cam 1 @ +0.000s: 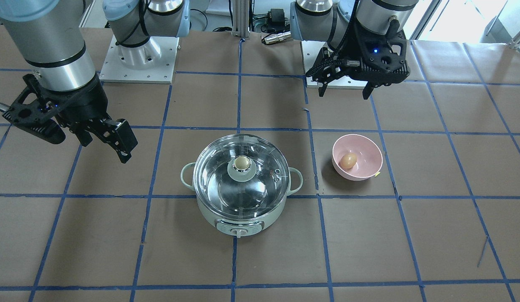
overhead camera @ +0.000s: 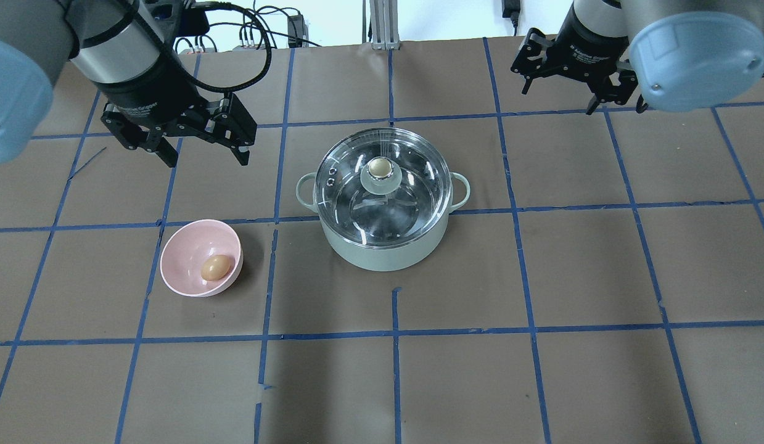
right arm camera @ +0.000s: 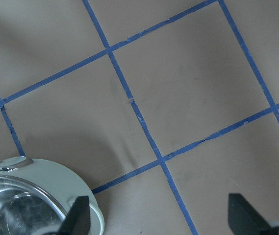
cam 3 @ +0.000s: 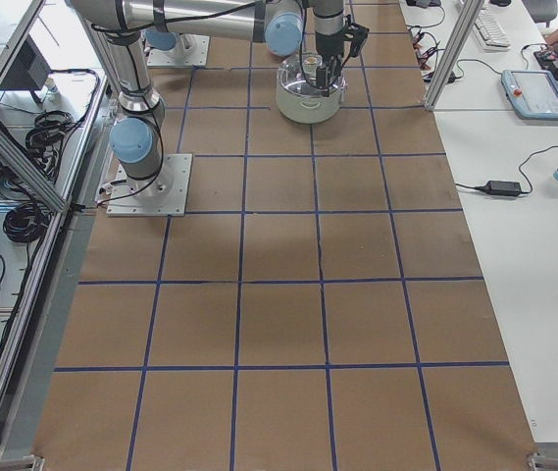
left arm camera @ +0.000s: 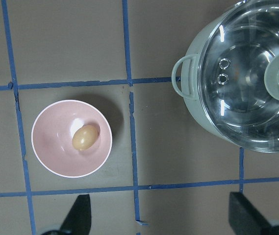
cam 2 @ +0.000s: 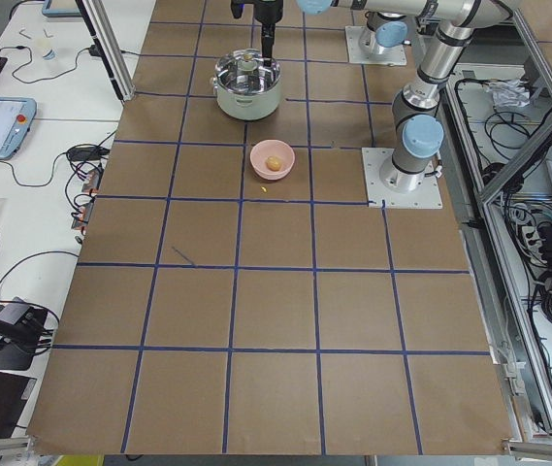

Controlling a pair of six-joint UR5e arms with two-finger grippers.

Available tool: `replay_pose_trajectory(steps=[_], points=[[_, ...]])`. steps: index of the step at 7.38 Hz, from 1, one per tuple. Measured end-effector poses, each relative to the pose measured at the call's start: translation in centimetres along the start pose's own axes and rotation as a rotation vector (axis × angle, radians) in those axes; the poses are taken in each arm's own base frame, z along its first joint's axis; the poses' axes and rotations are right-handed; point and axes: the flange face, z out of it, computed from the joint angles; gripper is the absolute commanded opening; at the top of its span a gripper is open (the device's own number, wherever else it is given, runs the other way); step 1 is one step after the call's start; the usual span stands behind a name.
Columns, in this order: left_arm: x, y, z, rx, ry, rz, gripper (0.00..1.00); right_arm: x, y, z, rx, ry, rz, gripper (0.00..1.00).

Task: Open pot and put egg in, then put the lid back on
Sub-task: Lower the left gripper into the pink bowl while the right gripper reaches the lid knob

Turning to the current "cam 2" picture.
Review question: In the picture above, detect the black gripper holding lid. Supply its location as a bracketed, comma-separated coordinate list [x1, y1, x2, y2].
[254, 0, 283, 67]

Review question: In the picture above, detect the glass pot lid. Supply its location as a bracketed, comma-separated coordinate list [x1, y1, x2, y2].
[214, 49, 281, 95]

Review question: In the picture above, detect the brown egg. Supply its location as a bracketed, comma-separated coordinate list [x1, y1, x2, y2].
[265, 155, 282, 172]

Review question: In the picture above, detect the pale green cooking pot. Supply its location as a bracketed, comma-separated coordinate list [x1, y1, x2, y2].
[211, 74, 281, 121]

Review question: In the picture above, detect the pink bowl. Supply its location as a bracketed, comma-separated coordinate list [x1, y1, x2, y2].
[250, 140, 296, 181]

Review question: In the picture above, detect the paper cup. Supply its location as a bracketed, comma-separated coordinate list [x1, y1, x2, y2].
[35, 37, 56, 60]

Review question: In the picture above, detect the black power adapter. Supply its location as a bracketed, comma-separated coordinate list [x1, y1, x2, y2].
[66, 145, 110, 162]

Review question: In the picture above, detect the crumpled paper ball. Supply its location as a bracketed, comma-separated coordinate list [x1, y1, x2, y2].
[486, 80, 531, 108]

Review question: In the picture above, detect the aluminium frame post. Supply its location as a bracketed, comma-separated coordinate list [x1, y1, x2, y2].
[76, 0, 135, 102]

